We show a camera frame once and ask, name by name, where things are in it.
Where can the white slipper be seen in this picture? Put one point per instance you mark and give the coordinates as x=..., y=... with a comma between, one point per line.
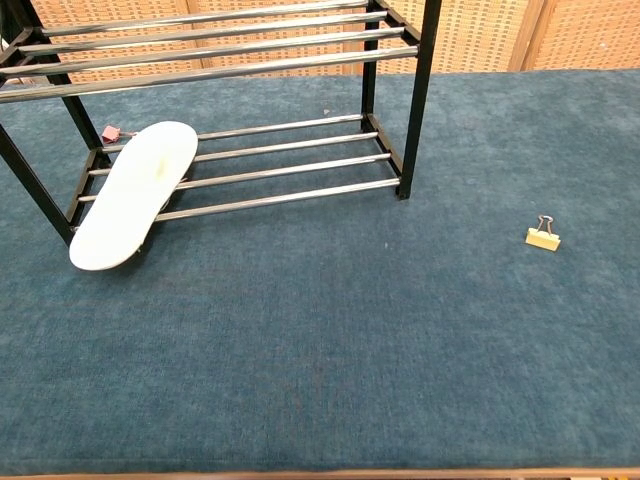
x=135, y=195

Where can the black and chrome shoe rack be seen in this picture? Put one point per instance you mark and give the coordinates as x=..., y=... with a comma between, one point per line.
x=421, y=100

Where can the blue carpet table cover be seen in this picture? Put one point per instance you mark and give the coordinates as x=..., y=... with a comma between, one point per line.
x=350, y=325

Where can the yellow binder clip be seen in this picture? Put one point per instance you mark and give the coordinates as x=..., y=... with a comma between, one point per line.
x=542, y=241

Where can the pink binder clip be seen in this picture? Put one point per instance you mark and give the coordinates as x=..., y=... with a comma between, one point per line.
x=110, y=134

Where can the woven wooden folding screen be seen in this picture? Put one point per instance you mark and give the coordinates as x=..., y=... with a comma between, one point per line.
x=500, y=35

